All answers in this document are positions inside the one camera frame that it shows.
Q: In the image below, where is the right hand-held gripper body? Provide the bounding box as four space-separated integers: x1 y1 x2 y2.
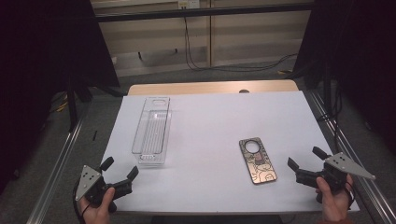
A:
294 151 376 194

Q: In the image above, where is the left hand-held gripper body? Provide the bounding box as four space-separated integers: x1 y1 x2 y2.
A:
75 165 133 214

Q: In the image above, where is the patterned phone case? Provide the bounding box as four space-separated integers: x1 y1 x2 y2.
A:
238 136 278 185

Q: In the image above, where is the clear plastic storage container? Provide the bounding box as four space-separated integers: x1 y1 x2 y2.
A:
131 96 173 166

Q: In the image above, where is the person's left hand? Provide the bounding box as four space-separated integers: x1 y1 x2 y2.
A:
78 187 116 224

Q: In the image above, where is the person's right hand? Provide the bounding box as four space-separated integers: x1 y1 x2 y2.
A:
315 175 355 223

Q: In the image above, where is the black stand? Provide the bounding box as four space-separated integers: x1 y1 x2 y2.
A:
65 73 125 133

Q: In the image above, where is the white table mat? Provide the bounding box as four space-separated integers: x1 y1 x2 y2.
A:
101 91 361 216

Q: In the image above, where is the dark curtain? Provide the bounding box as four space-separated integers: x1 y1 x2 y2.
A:
0 0 121 194
293 0 396 157

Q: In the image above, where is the black horizontal bar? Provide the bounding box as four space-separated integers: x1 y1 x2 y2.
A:
92 3 314 23

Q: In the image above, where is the white power outlet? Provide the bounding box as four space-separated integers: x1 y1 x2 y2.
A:
177 0 201 9

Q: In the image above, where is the left hand-held gripper cable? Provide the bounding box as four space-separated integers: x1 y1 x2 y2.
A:
72 181 92 224

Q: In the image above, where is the hand-held gripper cable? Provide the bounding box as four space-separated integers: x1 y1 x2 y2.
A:
344 181 356 210
72 181 92 224

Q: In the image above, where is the right hand-held gripper cable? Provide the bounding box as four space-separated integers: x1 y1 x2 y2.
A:
344 181 356 210

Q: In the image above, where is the metal floor rail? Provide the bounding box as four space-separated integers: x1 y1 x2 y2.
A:
306 89 396 224
26 119 85 224

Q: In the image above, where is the black cable bundle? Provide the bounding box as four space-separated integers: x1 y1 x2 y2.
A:
317 83 344 152

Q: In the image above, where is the yellow cable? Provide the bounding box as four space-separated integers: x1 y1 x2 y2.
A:
50 93 69 114

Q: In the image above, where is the long black hanging cable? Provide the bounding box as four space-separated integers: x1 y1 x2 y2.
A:
183 15 299 73

